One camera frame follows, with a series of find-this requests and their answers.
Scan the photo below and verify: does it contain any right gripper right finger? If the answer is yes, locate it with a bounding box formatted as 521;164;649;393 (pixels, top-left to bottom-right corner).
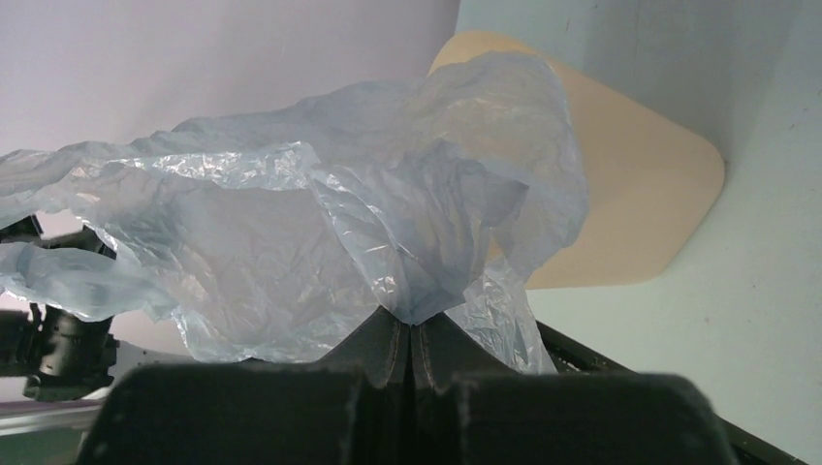
410;315;736;464

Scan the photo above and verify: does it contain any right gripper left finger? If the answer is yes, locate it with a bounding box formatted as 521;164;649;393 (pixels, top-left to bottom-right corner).
78;309;409;464

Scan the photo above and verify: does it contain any blue plastic trash bag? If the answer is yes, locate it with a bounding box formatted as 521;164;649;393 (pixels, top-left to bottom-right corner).
1;52;588;374

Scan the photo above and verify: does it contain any beige trash bin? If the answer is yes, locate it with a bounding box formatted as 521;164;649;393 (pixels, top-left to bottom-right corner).
428;30;727;292

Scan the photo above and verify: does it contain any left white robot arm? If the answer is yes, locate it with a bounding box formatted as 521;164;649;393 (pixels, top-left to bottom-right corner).
1;297;120;402

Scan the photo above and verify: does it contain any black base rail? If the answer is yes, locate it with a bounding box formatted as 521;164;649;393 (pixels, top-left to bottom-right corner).
536;321;810;465

